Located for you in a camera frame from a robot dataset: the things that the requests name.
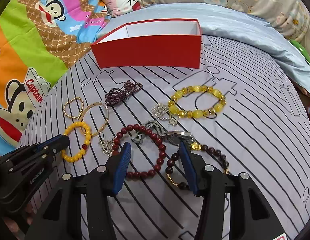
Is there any red cardboard box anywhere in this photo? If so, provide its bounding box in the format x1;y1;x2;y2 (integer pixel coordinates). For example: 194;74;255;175
91;18;202;69

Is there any gold bangle bracelet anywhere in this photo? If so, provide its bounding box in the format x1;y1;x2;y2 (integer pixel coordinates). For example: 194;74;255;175
78;102;110;138

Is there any purple garnet bead necklace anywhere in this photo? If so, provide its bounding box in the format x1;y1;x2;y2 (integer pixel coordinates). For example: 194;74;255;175
105;80;144;107

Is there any colourful monkey cartoon blanket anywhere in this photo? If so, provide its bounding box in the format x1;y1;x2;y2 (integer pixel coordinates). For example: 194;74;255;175
0;0;110;155

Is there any small gold bead bracelet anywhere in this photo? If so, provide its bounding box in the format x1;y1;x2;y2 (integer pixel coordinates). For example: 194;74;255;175
62;96;85;120

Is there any dark red bead bracelet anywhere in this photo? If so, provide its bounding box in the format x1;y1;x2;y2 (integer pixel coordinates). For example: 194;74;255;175
111;123;167;180

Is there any green plastic object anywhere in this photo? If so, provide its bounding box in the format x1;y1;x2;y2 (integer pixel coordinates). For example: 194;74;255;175
289;40;310;64

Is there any orange yellow bead bracelet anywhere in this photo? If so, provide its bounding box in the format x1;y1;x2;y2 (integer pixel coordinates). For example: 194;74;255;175
60;121;93;164

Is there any dark brown gold bead bracelet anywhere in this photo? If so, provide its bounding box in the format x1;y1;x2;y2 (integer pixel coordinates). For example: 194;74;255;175
165;141;230;191

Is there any silver wrist watch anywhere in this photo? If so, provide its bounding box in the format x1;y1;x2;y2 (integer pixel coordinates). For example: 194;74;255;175
131;120;197;146

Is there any light blue quilt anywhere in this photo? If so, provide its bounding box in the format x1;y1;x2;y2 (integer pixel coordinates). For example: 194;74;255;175
96;3;310;94

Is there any grey striped bed sheet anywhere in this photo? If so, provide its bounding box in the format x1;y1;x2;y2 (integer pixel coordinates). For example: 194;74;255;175
20;36;310;239

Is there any yellow cat-eye bead bracelet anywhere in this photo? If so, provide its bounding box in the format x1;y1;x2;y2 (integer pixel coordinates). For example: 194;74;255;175
167;84;227;119

